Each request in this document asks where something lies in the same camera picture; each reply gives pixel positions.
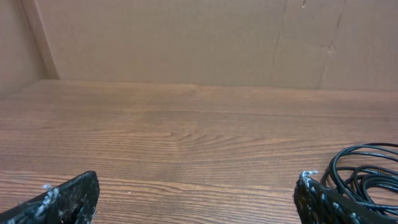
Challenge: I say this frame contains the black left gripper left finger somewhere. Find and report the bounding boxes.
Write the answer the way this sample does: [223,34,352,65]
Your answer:
[1,170,100,224]

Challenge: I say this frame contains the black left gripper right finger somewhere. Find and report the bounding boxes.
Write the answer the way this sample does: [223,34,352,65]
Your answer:
[294,170,397,224]

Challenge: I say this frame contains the cardboard back wall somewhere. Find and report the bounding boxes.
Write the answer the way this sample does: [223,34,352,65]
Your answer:
[1,0,397,92]

